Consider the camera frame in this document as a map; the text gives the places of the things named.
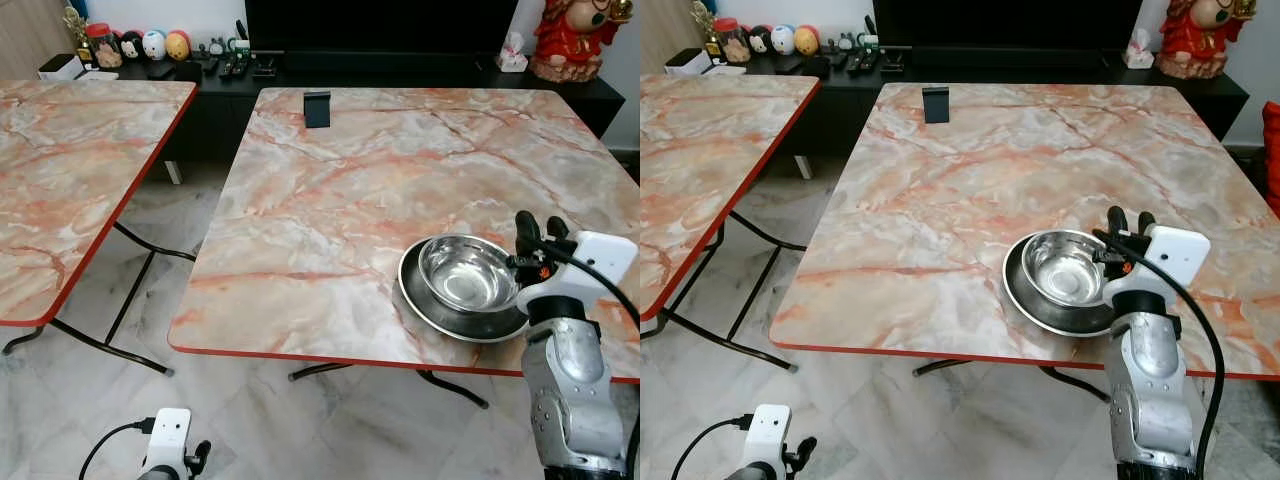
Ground stainless steel bowl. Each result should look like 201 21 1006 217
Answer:
417 234 523 314
1021 230 1113 308

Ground stainless steel plate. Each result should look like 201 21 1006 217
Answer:
397 237 533 345
1002 231 1119 338

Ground red chair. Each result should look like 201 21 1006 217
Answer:
1261 100 1280 219

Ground black metal table legs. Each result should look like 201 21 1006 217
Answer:
912 358 1113 404
288 360 491 410
0 222 197 378
640 210 807 374

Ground small white pink figurine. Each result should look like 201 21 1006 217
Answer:
1122 27 1155 70
497 31 530 73

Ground red figurine statue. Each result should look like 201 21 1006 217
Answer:
1156 0 1257 82
529 0 634 84

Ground white box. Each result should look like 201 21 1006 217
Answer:
38 54 86 82
664 48 713 77

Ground black television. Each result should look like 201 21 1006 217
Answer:
872 0 1144 51
244 0 521 54

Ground light wooden cabinet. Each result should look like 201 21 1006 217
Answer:
0 0 78 83
640 0 704 73

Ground red-lidded clear jar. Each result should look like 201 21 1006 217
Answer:
85 22 123 70
713 17 752 66

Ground gold trophy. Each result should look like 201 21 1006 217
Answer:
690 0 719 56
62 5 93 61

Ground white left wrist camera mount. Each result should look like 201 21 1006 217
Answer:
143 407 193 473
747 403 794 473

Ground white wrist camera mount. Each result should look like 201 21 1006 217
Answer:
747 403 794 473
538 231 639 321
1128 224 1212 323
143 407 193 473

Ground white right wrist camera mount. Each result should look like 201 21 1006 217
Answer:
1128 224 1212 323
538 231 639 321

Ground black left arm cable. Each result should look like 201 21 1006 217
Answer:
78 419 156 480
670 413 753 480

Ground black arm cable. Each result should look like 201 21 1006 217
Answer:
515 243 641 480
1093 230 1227 480
78 419 156 480
670 413 753 480

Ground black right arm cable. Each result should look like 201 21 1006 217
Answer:
1093 230 1227 480
515 243 641 480

